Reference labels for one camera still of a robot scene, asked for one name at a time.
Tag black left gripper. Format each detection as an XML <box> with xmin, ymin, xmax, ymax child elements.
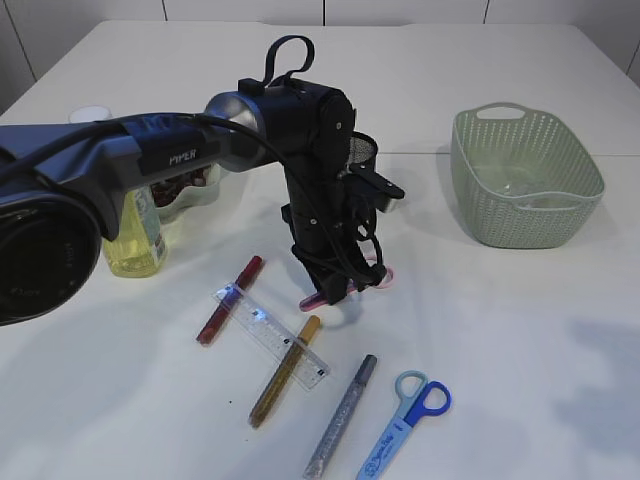
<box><xmin>282</xmin><ymin>159</ymin><xmax>386</xmax><ymax>305</ymax></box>

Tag pink capped scissors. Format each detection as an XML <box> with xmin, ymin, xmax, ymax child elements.
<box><xmin>298</xmin><ymin>265</ymin><xmax>395</xmax><ymax>312</ymax></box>

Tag blue capped scissors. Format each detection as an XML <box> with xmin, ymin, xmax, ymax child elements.
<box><xmin>357</xmin><ymin>370</ymin><xmax>452</xmax><ymax>479</ymax></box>

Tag purple artificial grape bunch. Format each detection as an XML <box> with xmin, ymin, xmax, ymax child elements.
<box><xmin>150</xmin><ymin>167</ymin><xmax>210</xmax><ymax>207</ymax></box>

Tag yellow tea drink bottle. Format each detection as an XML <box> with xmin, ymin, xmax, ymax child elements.
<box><xmin>102</xmin><ymin>186</ymin><xmax>167</xmax><ymax>278</ymax></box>

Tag clear plastic sheet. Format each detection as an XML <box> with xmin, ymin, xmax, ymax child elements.
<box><xmin>495</xmin><ymin>176</ymin><xmax>563</xmax><ymax>209</ymax></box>

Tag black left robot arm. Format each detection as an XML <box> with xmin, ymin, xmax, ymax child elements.
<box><xmin>1</xmin><ymin>77</ymin><xmax>394</xmax><ymax>325</ymax></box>

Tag clear plastic ruler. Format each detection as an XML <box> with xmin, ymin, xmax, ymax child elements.
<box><xmin>212</xmin><ymin>282</ymin><xmax>331</xmax><ymax>391</ymax></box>

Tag gold glitter glue pen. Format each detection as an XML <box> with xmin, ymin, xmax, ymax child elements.
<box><xmin>249</xmin><ymin>315</ymin><xmax>321</xmax><ymax>429</ymax></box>

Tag red glitter glue pen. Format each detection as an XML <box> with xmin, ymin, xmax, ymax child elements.
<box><xmin>196</xmin><ymin>255</ymin><xmax>263</xmax><ymax>346</ymax></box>

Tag black mesh pen holder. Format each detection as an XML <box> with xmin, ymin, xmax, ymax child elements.
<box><xmin>345</xmin><ymin>131</ymin><xmax>378</xmax><ymax>170</ymax></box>

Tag silver glitter glue pen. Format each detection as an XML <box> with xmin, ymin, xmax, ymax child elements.
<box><xmin>302</xmin><ymin>354</ymin><xmax>378</xmax><ymax>479</ymax></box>

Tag green plastic woven basket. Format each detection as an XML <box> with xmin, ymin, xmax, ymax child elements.
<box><xmin>450</xmin><ymin>102</ymin><xmax>605</xmax><ymax>249</ymax></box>

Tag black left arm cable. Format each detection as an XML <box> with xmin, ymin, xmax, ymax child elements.
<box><xmin>0</xmin><ymin>34</ymin><xmax>389</xmax><ymax>294</ymax></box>

